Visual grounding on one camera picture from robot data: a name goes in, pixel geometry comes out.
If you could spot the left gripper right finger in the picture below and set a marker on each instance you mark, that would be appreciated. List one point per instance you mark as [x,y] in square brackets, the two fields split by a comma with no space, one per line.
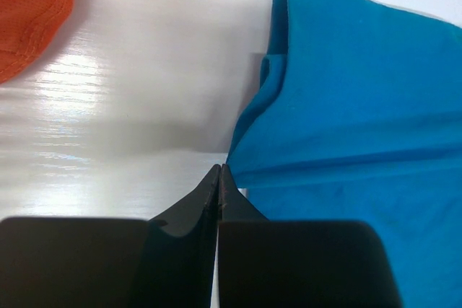
[236,213]

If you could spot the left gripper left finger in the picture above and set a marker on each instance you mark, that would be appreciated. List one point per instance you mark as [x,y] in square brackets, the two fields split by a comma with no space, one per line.
[182,247]

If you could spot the blue t shirt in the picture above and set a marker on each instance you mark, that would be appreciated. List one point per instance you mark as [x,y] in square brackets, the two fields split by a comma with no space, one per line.
[358,116]

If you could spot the orange t shirt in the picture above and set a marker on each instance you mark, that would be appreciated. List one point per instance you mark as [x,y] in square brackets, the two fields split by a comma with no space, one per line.
[27,29]

